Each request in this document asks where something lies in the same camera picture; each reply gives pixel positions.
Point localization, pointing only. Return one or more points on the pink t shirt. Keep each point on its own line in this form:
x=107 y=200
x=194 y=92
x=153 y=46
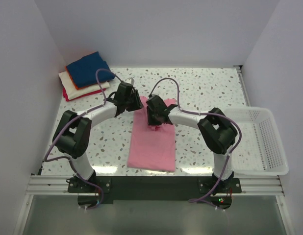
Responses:
x=151 y=148

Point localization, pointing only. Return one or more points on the orange folded t shirt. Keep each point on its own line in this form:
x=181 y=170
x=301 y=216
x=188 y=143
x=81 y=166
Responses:
x=76 y=87

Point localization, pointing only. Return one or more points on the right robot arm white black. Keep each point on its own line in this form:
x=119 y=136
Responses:
x=218 y=131

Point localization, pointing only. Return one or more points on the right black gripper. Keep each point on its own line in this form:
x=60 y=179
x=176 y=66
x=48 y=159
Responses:
x=150 y=121

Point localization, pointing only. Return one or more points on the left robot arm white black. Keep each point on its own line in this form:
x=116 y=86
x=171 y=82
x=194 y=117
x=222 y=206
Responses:
x=73 y=132

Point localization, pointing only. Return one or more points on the white plastic laundry basket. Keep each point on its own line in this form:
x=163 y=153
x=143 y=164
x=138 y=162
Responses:
x=260 y=152

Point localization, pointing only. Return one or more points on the red folded t shirt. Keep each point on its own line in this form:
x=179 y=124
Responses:
x=73 y=97

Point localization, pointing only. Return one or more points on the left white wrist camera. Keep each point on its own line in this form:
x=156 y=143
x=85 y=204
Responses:
x=130 y=81

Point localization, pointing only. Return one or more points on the blue folded t shirt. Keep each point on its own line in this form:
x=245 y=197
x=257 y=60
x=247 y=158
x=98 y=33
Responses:
x=83 y=71

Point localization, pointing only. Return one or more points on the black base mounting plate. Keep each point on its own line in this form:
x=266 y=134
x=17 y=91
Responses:
x=144 y=188

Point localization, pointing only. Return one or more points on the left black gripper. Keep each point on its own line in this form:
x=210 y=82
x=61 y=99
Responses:
x=138 y=105

